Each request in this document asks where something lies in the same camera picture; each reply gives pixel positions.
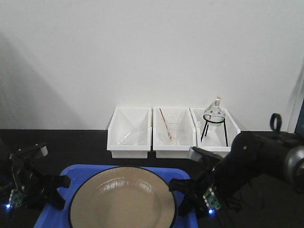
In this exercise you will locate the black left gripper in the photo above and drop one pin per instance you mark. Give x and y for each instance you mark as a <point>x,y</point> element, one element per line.
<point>36,185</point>

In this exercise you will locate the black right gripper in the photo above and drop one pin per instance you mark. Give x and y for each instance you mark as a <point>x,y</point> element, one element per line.
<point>194,189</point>

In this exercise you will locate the blue plastic tray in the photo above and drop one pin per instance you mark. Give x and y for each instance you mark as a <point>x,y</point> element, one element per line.
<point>51,217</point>

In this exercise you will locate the beige plate with black rim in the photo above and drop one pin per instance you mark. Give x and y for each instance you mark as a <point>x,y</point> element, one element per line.
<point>123,197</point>

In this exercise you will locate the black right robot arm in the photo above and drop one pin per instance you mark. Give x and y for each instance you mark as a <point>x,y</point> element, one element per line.
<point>251,155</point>

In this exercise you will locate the green right circuit board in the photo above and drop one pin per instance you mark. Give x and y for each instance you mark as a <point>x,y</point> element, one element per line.
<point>211,200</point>

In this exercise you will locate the green circuit board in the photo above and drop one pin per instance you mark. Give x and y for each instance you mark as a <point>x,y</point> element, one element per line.
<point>211,200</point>
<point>15,199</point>

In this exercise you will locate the green left circuit board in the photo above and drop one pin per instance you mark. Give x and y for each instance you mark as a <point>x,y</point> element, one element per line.
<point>15,199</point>

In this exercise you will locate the middle white plastic bin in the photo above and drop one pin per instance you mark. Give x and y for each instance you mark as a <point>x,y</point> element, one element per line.
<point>172,151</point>

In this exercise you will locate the white plastic bin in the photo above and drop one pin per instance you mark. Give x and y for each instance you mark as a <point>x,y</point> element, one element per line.
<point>214,142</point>
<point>130,133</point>
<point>172,151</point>

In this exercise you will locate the red glass stirring rod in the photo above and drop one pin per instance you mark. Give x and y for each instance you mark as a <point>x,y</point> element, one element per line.
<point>165,123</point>

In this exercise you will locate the right white plastic bin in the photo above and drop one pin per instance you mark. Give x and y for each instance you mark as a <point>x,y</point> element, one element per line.
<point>214,142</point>

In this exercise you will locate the clear glass beaker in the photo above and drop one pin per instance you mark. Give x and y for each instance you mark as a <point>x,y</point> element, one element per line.
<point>176,127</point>

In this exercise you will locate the glass alcohol burner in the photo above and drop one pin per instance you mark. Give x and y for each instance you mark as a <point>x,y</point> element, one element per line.
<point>214,114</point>

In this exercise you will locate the left white plastic bin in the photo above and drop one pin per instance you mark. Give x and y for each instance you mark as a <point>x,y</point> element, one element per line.
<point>130,133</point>

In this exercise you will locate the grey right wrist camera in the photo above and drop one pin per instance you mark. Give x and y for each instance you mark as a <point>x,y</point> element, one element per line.
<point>198,154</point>

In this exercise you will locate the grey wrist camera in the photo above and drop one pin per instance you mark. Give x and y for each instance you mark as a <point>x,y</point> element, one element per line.
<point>198,154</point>
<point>36,151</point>

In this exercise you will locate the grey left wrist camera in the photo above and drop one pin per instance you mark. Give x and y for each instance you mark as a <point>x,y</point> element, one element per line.
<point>36,151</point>

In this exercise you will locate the black wire tripod stand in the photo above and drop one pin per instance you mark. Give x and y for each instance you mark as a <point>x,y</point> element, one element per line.
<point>211,125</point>

